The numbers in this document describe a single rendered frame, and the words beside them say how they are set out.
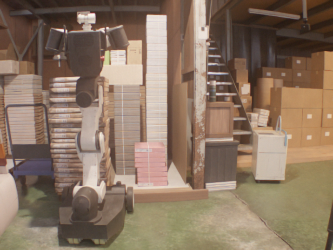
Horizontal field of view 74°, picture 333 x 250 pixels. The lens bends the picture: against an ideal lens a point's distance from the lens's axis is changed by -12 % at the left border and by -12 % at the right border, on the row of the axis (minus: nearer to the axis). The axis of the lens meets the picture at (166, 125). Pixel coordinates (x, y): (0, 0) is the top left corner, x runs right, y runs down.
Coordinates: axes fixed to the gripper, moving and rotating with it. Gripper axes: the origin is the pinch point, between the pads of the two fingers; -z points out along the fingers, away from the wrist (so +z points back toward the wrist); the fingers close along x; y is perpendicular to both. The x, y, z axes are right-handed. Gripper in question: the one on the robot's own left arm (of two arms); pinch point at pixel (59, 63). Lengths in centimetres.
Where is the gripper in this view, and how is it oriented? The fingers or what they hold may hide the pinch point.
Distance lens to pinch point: 233.0
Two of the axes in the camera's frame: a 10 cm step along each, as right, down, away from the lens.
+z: 0.0, -9.9, -1.3
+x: -9.9, 0.2, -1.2
